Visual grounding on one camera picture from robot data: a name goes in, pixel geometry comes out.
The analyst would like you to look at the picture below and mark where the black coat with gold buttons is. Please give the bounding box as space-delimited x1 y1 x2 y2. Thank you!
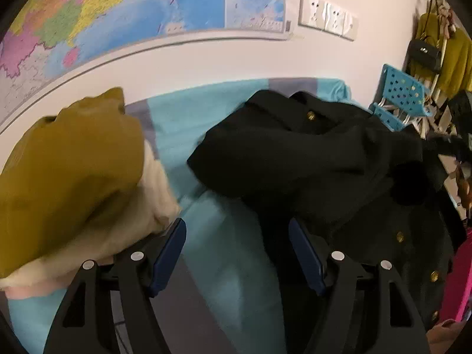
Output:
187 90 466 353

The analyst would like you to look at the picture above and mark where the person's right hand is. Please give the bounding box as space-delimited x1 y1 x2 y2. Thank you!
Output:
426 319 466 354

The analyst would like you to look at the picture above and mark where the magenta bag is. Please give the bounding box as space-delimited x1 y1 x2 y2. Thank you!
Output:
439 228 471 322

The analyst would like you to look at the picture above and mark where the pink garment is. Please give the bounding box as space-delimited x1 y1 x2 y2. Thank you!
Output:
3 280 68 300

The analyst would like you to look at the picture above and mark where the folded cream garment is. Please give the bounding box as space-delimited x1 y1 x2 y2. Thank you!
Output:
1 141 181 291

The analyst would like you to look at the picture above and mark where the teal and grey bed sheet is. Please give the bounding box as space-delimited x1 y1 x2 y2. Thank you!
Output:
6 77 355 354

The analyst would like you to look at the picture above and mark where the folded mustard garment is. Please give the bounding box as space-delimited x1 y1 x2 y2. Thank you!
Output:
1 87 145 278

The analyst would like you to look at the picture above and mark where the blue perforated plastic basket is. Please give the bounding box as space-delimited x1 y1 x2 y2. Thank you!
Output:
369 64 433 131

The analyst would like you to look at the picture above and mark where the mustard coat on rack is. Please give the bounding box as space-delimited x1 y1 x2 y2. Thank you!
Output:
409 13 471 99

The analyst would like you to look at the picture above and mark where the black handbag on rack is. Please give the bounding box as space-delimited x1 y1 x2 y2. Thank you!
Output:
407 39 442 73

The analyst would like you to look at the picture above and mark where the colourful wall map poster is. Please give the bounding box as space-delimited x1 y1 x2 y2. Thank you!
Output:
1 0 297 128

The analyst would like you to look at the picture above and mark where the white wall socket panel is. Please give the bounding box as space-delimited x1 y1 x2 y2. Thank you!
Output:
299 0 359 42

